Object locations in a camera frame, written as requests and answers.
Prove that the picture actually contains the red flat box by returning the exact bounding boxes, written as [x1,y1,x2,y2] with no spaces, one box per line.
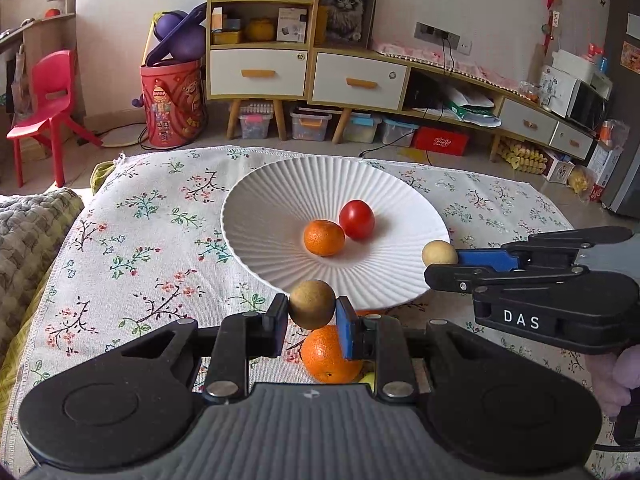
[412,126,471,156]

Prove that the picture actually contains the white microwave oven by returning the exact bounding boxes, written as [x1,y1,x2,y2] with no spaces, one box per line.
[539,65,609,129]

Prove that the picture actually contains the pink lace cloth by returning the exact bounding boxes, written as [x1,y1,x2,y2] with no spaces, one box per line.
[372,39,522,94]

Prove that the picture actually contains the white ribbed plate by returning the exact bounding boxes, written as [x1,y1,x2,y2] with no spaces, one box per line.
[221,156,456,311]

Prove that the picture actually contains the purple round toy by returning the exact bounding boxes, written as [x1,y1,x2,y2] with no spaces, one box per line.
[144,2,209,67]

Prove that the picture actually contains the small mandarin orange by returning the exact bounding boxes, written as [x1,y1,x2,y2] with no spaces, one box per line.
[303,219,347,258]

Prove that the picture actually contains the floral tablecloth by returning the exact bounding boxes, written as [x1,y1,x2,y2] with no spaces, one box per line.
[20,145,623,466]

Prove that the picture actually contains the framed cat picture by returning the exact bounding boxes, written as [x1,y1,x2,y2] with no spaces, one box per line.
[315,0,380,50]

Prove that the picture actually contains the white carton box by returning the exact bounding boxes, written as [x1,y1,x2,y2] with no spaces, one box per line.
[276,7,308,43]

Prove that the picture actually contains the grey checked blanket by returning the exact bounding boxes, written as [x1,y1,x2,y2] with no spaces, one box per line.
[0,187,86,363]

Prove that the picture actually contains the stack of yellow blocks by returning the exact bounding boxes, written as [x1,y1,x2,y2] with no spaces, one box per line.
[497,137,549,176]

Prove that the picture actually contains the tall wooden shelf cabinet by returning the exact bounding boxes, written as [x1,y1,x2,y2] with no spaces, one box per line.
[204,0,324,142]

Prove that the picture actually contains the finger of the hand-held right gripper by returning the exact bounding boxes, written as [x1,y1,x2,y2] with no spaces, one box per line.
[457,225,635,272]
[424,263,589,294]

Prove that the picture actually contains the red printed toy bin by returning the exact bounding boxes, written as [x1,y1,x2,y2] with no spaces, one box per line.
[139,58,207,150]

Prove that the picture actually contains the red plastic chair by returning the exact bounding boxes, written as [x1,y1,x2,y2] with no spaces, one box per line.
[6,49,104,189]

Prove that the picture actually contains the person's right hand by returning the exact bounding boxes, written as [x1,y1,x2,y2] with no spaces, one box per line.
[589,346,640,418]

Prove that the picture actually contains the red tomato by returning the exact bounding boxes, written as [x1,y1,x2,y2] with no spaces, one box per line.
[339,199,376,241]

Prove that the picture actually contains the grey refrigerator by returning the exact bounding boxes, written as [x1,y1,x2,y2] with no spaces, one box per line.
[599,0,640,219]

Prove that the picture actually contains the clear storage bin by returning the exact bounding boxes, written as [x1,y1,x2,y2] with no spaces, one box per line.
[382,117,420,148]
[343,112,382,145]
[289,107,333,142]
[238,104,275,140]

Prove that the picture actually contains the grey wall socket strip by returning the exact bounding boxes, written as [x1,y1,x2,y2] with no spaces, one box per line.
[413,21,461,50]

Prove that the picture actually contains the long low wooden cabinet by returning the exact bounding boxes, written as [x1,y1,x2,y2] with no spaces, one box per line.
[309,46,597,162]

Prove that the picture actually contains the large orange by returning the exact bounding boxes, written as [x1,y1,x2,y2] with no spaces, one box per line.
[300,324,364,385]

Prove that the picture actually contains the beige round fruit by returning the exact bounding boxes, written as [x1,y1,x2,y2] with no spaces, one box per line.
[421,240,459,267]

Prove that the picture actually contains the yellow jar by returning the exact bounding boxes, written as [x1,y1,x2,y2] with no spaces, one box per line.
[247,17,277,42]

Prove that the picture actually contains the brown round fruit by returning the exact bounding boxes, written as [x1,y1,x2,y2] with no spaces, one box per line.
[288,279,336,331]

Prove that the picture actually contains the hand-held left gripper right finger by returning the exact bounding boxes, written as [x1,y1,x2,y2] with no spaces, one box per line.
[335,296,502,403]

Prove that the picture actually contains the pile of white papers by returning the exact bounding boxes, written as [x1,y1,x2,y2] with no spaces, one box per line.
[444,84,503,128]

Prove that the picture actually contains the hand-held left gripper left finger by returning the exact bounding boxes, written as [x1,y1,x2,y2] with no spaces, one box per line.
[120,293,290,404]

